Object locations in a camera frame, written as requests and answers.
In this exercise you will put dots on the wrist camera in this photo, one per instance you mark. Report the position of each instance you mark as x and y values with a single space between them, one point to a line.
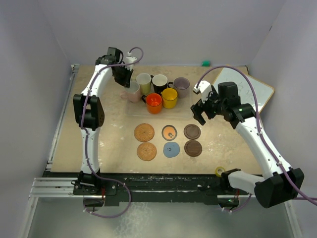
129 61
204 88

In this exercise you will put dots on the clear plastic tray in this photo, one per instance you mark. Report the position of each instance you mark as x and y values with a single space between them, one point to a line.
180 111

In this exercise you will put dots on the blue smiley coaster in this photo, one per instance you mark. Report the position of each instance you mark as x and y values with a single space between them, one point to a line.
171 149

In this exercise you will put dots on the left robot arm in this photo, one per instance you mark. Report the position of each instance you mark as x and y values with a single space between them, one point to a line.
88 110

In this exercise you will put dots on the dark wooden coaster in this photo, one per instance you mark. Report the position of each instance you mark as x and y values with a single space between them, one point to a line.
192 131
193 148

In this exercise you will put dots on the orange mug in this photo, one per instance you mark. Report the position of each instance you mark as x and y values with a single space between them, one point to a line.
153 103

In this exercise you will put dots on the woven rattan coaster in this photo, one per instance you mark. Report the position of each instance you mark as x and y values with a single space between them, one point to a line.
146 151
144 132

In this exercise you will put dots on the pink mug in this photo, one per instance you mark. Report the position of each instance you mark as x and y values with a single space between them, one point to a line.
133 93

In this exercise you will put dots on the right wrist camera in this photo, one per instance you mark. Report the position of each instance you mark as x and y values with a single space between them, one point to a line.
204 88

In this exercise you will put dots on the orange black rimmed coaster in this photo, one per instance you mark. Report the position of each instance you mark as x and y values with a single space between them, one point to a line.
169 132

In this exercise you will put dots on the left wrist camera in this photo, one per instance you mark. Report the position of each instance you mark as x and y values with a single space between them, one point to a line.
129 61

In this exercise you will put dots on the black mug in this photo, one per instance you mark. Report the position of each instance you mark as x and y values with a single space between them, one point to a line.
160 83

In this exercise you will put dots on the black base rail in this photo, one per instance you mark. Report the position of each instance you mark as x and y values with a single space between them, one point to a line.
170 188

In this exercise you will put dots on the olive green mug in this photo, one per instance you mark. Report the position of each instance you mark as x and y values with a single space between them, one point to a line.
144 80

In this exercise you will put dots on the purple grey mug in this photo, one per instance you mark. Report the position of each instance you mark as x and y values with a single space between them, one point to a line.
181 85

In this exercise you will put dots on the aluminium frame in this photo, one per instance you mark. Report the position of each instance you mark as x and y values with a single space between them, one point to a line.
50 187

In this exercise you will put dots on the small whiteboard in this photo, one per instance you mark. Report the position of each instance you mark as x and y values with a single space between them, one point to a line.
263 91

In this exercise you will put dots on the green object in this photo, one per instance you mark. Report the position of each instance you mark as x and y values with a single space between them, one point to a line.
206 63

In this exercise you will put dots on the yellow tape roll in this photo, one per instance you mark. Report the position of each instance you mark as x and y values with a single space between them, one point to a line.
219 170

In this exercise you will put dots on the yellow mug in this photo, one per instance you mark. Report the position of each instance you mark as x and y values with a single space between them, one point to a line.
169 98

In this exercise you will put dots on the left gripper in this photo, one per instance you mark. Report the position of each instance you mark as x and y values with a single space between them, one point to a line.
126 82

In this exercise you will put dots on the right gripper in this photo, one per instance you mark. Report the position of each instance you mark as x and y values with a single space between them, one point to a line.
199 107

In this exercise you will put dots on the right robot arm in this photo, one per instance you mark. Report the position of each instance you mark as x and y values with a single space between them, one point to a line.
279 180

